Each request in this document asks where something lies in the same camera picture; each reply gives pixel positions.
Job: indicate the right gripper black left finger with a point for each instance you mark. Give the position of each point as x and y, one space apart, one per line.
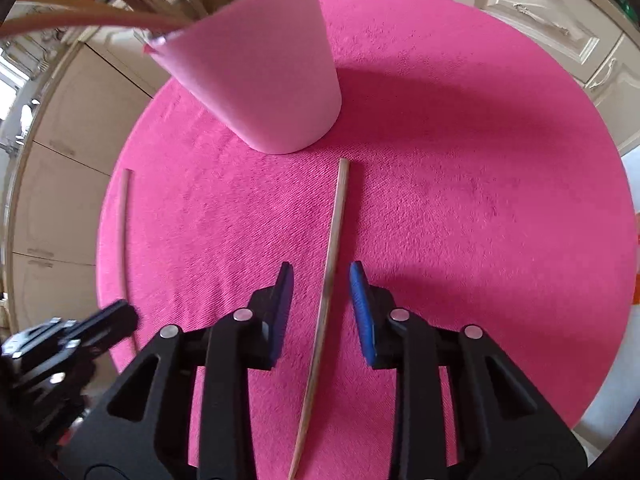
181 409

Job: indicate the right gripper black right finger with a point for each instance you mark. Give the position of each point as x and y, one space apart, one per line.
463 408

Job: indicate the wooden chopstick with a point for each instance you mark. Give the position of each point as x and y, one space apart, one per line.
323 314

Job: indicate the wooden chopstick edge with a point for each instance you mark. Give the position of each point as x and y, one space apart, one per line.
122 262

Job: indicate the pink round table cloth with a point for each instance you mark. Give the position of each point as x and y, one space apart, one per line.
350 433

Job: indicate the pink chopstick holder cup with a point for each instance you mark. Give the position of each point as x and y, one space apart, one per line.
264 68

